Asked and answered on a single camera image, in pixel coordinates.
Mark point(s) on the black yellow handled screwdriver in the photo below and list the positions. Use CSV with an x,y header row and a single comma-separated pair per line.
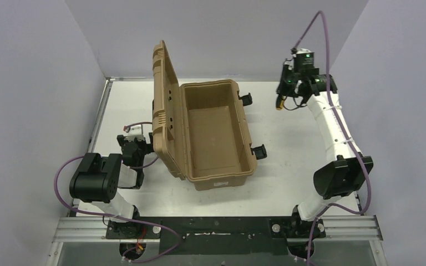
x,y
279,102

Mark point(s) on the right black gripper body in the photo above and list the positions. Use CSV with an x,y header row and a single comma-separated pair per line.
x,y
289,72

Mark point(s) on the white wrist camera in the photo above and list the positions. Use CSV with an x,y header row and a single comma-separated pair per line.
x,y
134,132
299,51

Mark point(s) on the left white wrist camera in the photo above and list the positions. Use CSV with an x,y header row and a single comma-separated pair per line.
x,y
134,132

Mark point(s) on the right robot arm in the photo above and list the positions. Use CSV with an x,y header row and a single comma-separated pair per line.
x,y
346,167

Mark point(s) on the aluminium frame rail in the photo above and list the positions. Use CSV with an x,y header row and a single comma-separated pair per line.
x,y
337,228

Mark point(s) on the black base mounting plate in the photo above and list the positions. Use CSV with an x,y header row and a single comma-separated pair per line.
x,y
276,235

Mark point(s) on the tan plastic toolbox bin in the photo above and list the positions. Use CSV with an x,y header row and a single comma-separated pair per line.
x,y
200,131

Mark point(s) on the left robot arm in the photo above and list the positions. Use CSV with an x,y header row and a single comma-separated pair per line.
x,y
98,178

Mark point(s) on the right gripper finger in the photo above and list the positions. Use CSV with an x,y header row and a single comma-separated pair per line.
x,y
305,90
283,88

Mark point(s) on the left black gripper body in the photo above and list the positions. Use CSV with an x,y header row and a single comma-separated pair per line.
x,y
148,146

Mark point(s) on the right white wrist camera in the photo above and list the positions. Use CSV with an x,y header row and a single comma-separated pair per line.
x,y
299,51

